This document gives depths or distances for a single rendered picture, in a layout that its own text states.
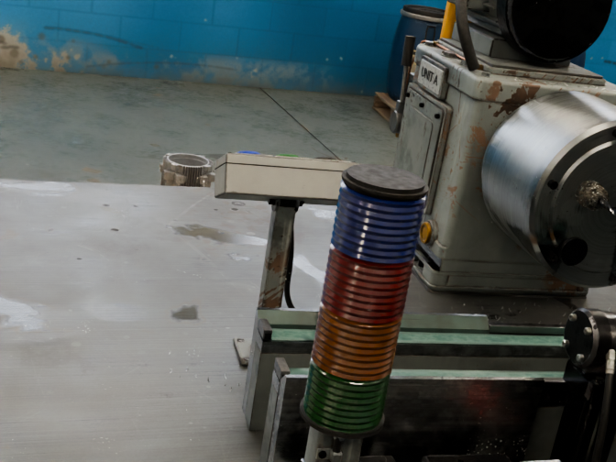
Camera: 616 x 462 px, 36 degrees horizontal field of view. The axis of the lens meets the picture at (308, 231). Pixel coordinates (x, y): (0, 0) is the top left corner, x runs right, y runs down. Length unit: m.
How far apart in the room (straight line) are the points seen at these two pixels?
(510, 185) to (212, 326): 0.47
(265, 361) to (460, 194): 0.56
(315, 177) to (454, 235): 0.42
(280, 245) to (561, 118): 0.44
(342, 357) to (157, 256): 0.91
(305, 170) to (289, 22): 5.59
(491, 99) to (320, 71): 5.42
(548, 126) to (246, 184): 0.46
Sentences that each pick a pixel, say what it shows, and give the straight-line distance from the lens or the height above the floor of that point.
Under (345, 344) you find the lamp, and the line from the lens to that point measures 0.66.
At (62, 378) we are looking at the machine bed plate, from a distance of 1.19.
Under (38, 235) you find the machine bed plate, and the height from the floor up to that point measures 0.80.
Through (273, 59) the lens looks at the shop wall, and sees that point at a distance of 6.76.
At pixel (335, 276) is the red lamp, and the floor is 1.15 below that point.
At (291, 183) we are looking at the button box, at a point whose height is 1.05.
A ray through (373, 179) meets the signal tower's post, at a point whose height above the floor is 1.22.
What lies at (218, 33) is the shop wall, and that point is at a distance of 6.62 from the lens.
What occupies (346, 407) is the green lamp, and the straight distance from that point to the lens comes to 0.68.
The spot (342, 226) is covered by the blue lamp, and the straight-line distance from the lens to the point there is 0.64.
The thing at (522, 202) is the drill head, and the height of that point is 1.03.
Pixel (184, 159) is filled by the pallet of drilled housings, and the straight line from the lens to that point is 3.72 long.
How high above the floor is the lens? 1.40
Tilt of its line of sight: 20 degrees down
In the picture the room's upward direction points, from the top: 9 degrees clockwise
